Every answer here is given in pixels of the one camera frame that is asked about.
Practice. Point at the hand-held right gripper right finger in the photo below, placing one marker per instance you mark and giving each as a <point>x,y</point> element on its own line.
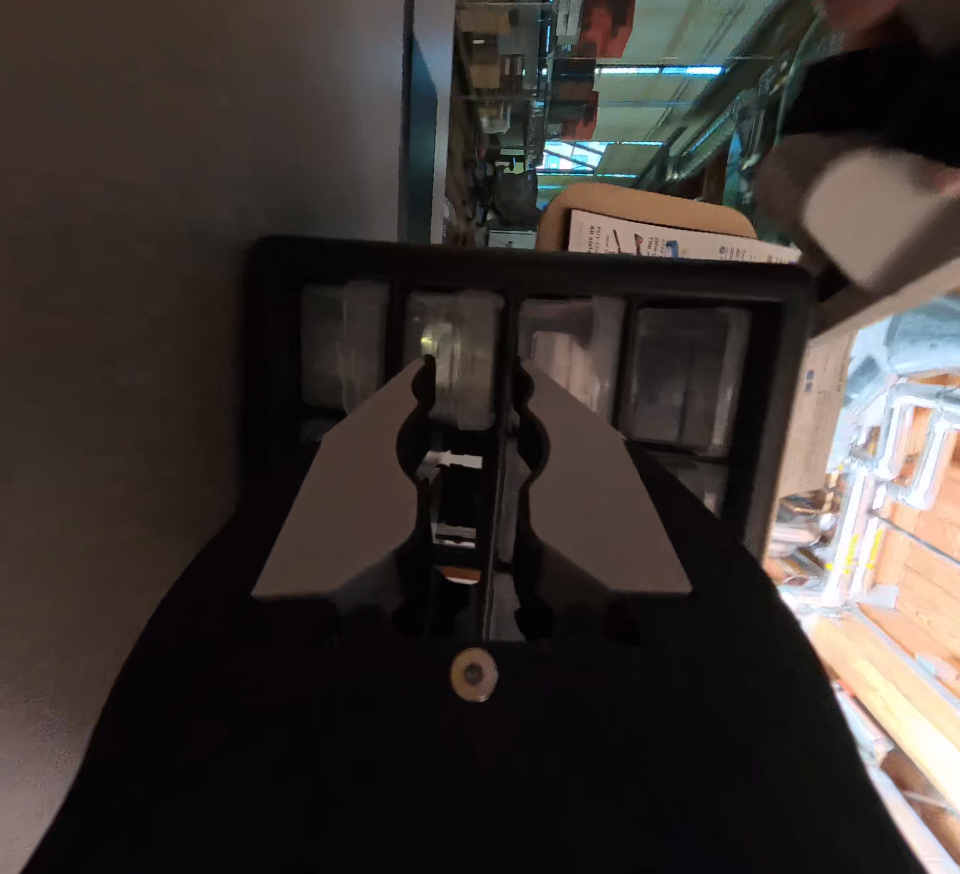
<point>600,514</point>

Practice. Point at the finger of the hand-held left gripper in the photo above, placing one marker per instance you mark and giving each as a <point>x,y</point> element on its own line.
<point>877,221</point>

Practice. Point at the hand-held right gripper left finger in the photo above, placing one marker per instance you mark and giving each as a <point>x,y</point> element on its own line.
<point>352,514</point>

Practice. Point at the rows of clear drawers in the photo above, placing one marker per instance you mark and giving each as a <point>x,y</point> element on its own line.
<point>682,379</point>

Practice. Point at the black drawer cabinet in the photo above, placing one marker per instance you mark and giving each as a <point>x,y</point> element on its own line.
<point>450,265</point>

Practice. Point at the cardboard box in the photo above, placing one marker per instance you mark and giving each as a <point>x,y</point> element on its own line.
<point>817,424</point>

